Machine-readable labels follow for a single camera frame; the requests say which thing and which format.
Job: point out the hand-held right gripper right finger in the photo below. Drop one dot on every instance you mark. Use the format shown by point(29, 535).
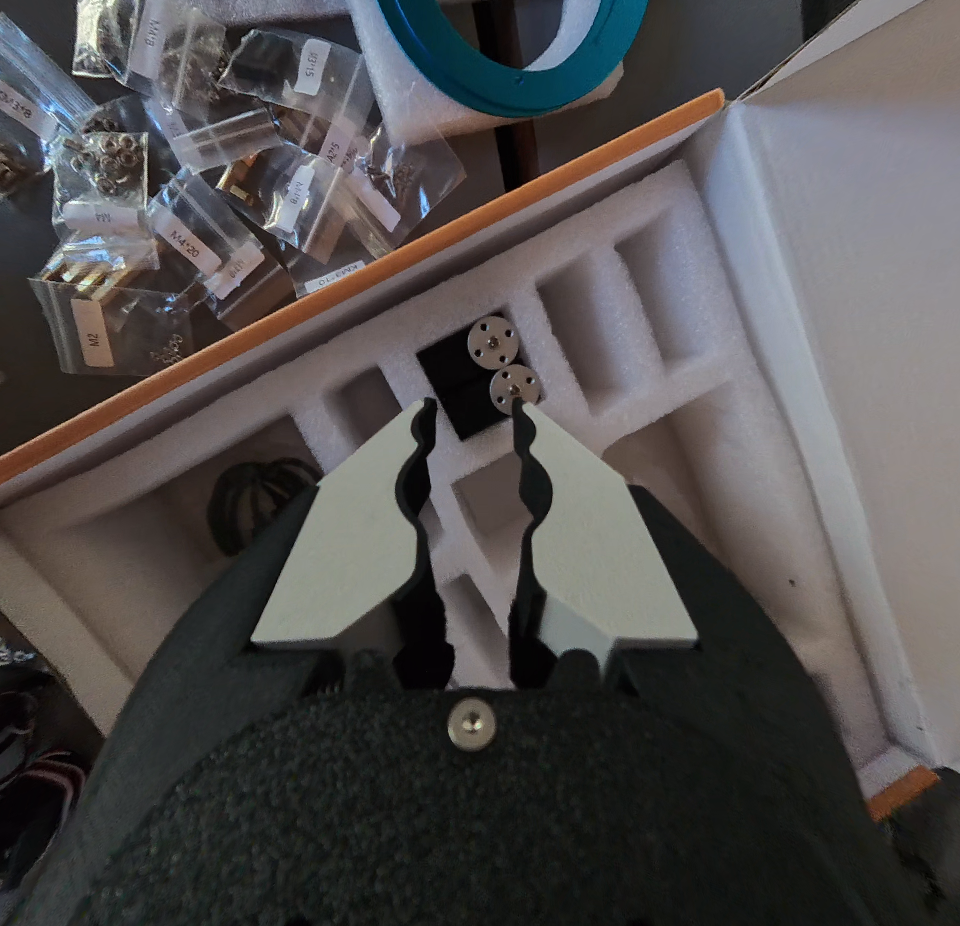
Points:
point(607, 566)

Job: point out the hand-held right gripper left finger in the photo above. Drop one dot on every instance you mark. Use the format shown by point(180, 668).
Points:
point(337, 566)

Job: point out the black servo with silver horn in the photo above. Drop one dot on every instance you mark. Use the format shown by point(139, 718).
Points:
point(516, 390)
point(491, 341)

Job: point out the white foam insert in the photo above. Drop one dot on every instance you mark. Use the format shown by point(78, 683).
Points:
point(675, 206)

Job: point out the grey desk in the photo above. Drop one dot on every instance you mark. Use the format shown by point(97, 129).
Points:
point(675, 41)

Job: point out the pile of small screw bags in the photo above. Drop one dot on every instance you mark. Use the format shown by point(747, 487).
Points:
point(225, 139)

